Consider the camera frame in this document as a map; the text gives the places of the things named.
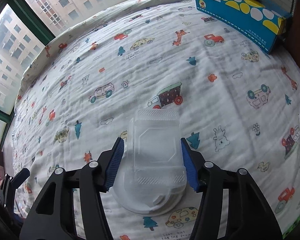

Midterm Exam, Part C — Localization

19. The round white plastic lid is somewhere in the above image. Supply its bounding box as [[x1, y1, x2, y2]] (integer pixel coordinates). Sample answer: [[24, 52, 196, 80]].
[[110, 169, 186, 216]]

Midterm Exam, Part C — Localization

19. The cartoon print bed blanket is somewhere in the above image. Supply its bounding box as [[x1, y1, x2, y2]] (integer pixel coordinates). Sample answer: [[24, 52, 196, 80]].
[[12, 0, 300, 235]]

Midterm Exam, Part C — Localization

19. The blue yellow tissue box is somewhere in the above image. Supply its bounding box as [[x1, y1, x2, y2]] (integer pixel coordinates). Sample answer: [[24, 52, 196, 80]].
[[195, 0, 292, 54]]

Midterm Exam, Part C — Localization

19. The green window frame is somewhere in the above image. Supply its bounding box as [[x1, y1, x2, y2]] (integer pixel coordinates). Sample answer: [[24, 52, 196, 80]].
[[0, 0, 198, 156]]

